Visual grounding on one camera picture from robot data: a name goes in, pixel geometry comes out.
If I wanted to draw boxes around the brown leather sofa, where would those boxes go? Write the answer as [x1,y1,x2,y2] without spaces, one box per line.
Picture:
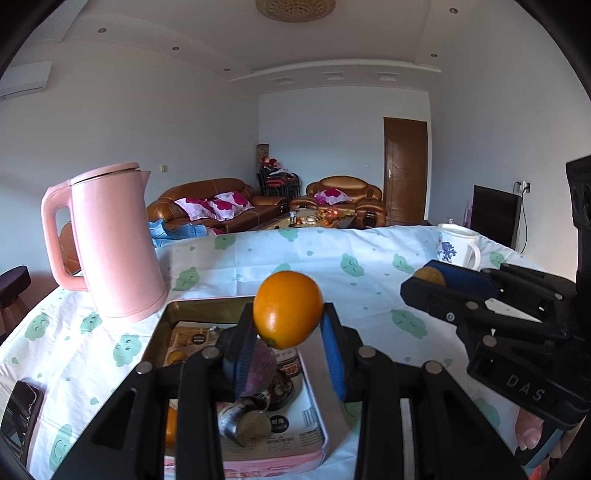
[147,178,289,234]

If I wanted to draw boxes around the white mug with blue print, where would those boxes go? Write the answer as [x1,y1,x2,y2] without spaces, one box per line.
[436,223,482,271]

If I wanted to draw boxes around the stacked dark chairs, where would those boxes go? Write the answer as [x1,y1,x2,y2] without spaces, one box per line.
[256,161,301,200]

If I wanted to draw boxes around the brown longan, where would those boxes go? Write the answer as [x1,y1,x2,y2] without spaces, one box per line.
[413,267,448,288]

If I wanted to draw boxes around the black smartphone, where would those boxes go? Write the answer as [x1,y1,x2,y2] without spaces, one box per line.
[0,379,46,467]

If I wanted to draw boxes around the wooden coffee table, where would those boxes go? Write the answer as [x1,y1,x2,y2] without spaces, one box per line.
[256,208,358,232]

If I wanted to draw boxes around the pink metal tin box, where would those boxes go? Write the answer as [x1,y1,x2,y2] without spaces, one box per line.
[136,296,331,472]

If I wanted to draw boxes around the dark purple stool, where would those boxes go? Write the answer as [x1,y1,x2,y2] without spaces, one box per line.
[0,265,32,344]

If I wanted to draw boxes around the black television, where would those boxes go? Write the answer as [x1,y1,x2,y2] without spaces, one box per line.
[470,185,522,252]

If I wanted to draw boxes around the printed paper leaflet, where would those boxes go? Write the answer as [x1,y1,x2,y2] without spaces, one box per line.
[168,320,326,462]

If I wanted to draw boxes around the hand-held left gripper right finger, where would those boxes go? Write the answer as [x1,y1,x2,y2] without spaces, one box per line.
[321,302,527,480]

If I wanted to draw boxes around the wooden chair back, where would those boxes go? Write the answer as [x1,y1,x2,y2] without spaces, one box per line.
[58,220,86,278]

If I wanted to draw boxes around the pink floral pillow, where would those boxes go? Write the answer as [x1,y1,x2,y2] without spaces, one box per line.
[215,191,254,210]
[208,199,245,220]
[314,188,352,206]
[174,198,218,221]

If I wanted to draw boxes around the round ceiling lamp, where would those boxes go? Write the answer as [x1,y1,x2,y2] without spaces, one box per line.
[255,0,336,21]

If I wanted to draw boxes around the dark sugarcane piece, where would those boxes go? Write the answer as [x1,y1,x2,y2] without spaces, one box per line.
[218,399,271,448]

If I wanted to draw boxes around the pile of small snacks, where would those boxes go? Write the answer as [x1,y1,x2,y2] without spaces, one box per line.
[288,209,356,227]

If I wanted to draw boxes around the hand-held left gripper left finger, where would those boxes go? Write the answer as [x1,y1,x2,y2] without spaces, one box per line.
[53,302,256,480]

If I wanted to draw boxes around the brown leather armchair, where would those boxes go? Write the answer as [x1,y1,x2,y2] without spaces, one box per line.
[290,175,386,229]

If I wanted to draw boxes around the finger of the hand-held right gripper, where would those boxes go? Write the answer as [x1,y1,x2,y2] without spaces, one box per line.
[400,276,570,363]
[426,259,579,325]

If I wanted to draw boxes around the blue plaid cloth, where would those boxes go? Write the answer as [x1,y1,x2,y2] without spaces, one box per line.
[148,218,218,250]

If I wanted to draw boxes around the pink electric kettle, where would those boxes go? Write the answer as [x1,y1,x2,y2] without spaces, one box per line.
[41,162,168,319]

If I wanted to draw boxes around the small yellow-orange orange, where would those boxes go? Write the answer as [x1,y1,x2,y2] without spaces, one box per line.
[253,271,324,350]

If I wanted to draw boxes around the black power cable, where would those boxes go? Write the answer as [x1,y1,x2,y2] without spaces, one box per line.
[517,189,530,254]

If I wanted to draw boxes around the white tablecloth with green clouds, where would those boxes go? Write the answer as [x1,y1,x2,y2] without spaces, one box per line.
[0,225,578,480]

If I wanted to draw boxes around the brown wooden door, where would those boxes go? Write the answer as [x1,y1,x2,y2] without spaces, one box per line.
[383,117,428,227]

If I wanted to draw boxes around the white air conditioner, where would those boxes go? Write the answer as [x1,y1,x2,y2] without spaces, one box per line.
[0,62,54,101]

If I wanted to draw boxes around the person's right hand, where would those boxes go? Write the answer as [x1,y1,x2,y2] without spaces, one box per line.
[516,408,546,450]

